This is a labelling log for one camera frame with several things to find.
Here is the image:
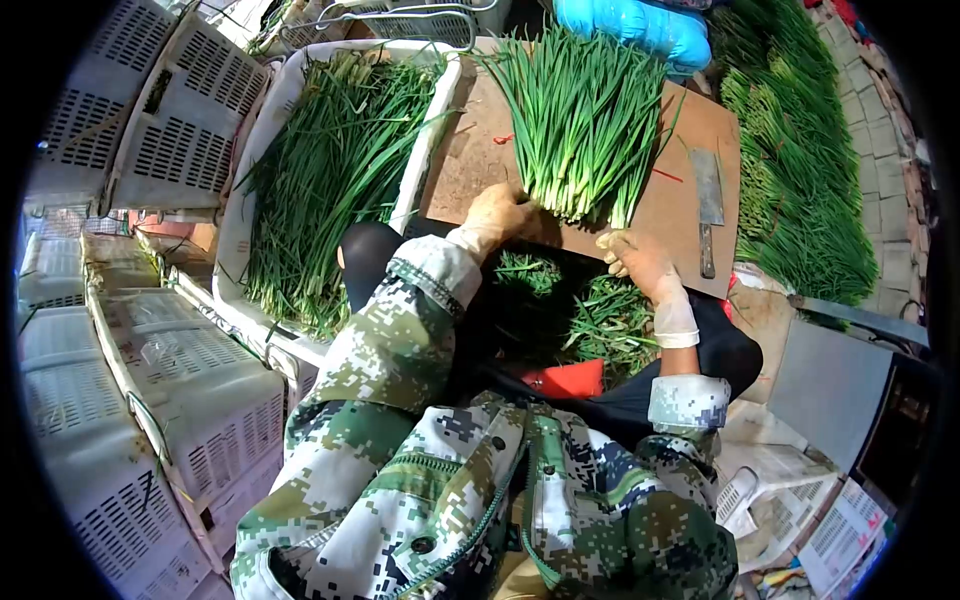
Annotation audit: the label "pile of bundled chives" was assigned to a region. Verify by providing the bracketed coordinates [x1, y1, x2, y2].
[708, 0, 881, 309]

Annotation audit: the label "white slotted crate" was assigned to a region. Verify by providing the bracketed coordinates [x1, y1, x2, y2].
[797, 478, 895, 598]
[714, 441, 842, 576]
[26, 0, 180, 213]
[105, 10, 272, 216]

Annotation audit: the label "white crate with metal handle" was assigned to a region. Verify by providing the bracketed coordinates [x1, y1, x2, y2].
[276, 0, 513, 51]

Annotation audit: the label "bunch of green chives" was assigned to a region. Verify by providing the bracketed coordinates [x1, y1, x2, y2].
[472, 21, 685, 231]

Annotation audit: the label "steel cleaver with dark handle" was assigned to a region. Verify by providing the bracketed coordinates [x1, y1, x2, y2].
[687, 146, 727, 281]

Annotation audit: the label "pile of chive trimmings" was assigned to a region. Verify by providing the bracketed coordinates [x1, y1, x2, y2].
[491, 250, 666, 388]

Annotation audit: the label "red plastic object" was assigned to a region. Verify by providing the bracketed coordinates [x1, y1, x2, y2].
[520, 357, 608, 401]

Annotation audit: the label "brown wooden board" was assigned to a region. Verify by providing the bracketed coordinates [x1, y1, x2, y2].
[418, 36, 744, 301]

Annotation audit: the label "person's right fingers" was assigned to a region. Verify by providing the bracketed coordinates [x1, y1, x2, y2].
[595, 228, 636, 279]

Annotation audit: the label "person's body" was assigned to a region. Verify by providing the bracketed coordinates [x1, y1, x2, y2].
[228, 375, 741, 600]

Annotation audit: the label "heap of loose chives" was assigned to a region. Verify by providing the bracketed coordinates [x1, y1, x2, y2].
[235, 48, 453, 340]

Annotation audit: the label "person's left fingers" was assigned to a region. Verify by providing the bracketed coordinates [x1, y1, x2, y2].
[496, 182, 539, 231]

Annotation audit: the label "stack of white plastic crates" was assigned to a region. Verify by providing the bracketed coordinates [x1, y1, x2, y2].
[15, 231, 318, 600]

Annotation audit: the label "large white plastic crate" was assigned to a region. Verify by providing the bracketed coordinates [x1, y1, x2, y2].
[211, 39, 465, 370]

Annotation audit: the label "grey metal platform scale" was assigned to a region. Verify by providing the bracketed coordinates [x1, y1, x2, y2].
[764, 294, 943, 519]

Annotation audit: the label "blue plastic bag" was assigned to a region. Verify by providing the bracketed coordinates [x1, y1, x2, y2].
[552, 0, 714, 77]

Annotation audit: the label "person's left hand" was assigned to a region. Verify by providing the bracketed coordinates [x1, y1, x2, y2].
[447, 182, 539, 264]

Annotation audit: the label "person's right hand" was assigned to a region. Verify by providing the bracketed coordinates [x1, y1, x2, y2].
[595, 228, 681, 306]

